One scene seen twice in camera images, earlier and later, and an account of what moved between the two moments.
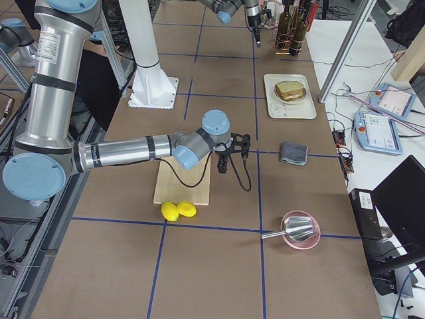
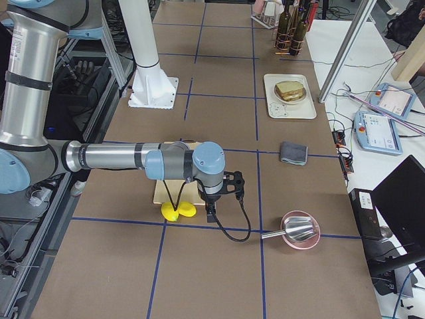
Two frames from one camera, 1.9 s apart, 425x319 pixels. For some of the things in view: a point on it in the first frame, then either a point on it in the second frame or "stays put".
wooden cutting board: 175,183 stays put
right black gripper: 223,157 -> 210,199
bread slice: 285,88 stays put
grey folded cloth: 294,153 stays put
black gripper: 242,143 -> 234,183
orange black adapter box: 339,137 stays put
